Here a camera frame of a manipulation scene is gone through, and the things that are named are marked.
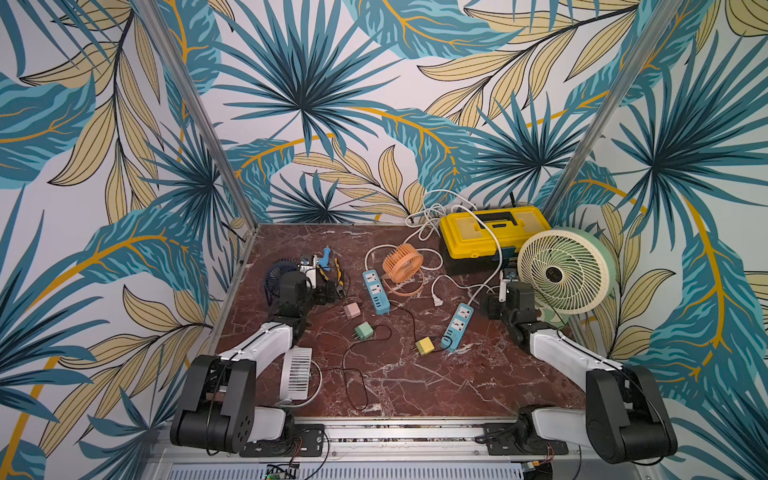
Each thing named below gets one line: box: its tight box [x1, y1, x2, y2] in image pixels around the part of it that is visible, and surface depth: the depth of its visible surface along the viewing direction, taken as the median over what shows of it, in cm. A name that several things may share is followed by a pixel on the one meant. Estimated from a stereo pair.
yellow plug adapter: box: [415, 337, 435, 355], surface depth 89 cm
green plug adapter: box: [354, 321, 374, 341], surface depth 92 cm
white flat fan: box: [280, 346, 313, 401], surface depth 74 cm
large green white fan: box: [518, 227, 617, 315], surface depth 77 cm
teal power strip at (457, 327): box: [440, 303, 475, 352], surface depth 92 cm
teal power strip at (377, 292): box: [362, 269, 391, 315], surface depth 99 cm
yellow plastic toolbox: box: [439, 206, 552, 276], surface depth 97 cm
